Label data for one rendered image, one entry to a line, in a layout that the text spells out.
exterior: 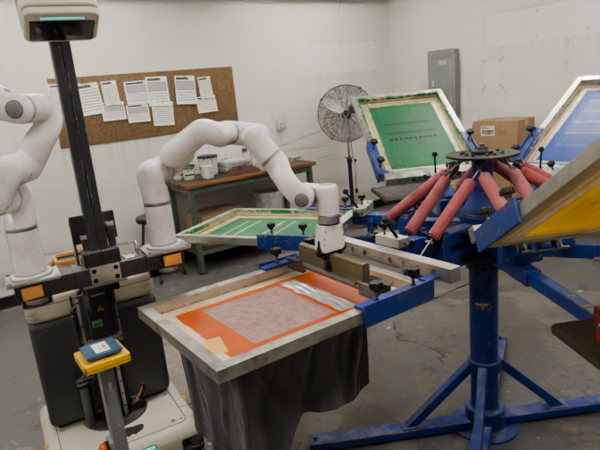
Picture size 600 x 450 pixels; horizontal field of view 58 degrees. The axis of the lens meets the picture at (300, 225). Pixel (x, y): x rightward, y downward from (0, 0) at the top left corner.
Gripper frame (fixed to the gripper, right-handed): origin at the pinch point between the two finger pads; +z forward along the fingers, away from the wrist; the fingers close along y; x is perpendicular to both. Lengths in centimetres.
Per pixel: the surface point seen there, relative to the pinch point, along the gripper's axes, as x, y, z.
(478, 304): 2, -78, 39
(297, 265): -18.0, 2.4, 3.9
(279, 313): 4.9, 26.5, 8.6
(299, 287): -7.7, 9.3, 8.1
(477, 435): 16, -59, 89
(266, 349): 29, 46, 5
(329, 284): -3.3, -0.6, 8.4
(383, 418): -35, -53, 104
